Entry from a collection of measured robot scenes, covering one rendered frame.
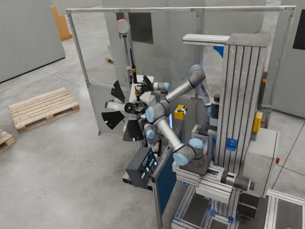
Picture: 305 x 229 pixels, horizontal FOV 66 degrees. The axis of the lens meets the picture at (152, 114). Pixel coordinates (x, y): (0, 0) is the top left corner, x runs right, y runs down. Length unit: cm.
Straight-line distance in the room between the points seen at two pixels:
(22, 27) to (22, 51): 62
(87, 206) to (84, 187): 32
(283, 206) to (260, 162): 108
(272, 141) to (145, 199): 174
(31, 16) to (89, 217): 590
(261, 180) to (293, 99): 260
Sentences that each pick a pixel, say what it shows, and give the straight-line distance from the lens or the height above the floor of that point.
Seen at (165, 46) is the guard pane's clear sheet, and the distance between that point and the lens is 291.
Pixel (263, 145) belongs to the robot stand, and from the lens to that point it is 206.
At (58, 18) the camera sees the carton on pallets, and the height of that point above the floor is 79.
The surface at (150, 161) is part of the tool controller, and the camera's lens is 193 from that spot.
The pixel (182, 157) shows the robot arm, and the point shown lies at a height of 124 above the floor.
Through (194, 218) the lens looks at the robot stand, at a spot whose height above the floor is 21.
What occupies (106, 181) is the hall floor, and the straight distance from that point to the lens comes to 347.
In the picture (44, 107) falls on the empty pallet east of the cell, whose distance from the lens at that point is 533.
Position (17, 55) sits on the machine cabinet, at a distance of 764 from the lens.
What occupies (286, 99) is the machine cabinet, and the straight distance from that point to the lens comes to 460.
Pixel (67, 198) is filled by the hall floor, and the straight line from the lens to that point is 348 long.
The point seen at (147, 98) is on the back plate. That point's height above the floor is 116.
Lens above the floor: 255
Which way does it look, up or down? 34 degrees down
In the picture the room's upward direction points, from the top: 6 degrees counter-clockwise
